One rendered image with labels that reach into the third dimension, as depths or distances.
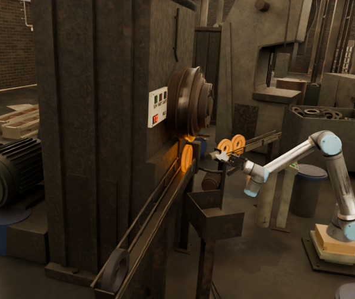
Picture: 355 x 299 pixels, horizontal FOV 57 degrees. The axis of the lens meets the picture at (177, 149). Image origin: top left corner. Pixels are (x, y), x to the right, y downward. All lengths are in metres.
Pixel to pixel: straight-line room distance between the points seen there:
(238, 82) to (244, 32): 0.66
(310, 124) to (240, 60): 1.37
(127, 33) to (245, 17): 3.25
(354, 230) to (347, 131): 2.02
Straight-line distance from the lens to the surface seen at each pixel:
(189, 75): 1.96
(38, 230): 2.41
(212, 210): 1.87
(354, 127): 4.32
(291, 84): 6.78
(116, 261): 1.25
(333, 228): 2.70
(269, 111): 4.69
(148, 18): 1.64
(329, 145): 2.22
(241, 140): 2.72
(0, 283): 2.45
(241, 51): 4.75
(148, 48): 1.64
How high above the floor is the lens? 1.50
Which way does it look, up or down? 18 degrees down
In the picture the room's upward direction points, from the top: 4 degrees clockwise
